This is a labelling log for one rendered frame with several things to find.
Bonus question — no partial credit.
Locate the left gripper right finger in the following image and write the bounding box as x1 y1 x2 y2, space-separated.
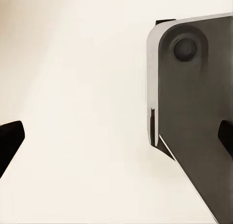
217 120 233 159

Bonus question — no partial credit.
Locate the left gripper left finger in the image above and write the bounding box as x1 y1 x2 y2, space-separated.
0 120 25 178

